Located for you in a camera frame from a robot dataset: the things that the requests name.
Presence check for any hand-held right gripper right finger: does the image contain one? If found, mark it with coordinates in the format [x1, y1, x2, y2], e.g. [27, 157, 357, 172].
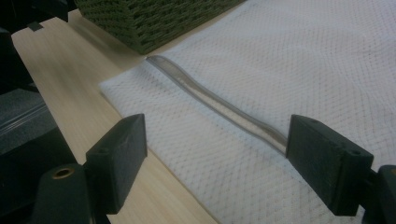
[285, 114, 375, 217]

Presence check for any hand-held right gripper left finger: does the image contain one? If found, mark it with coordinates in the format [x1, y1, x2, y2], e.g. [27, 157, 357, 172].
[84, 113, 149, 216]

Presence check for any white mesh laundry bag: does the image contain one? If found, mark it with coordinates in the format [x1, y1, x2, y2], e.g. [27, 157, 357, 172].
[98, 0, 396, 224]

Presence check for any green woven basket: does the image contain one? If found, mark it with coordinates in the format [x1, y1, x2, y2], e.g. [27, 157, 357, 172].
[74, 0, 247, 56]

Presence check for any black metal stand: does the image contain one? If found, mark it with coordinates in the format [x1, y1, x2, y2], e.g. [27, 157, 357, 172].
[0, 0, 78, 34]

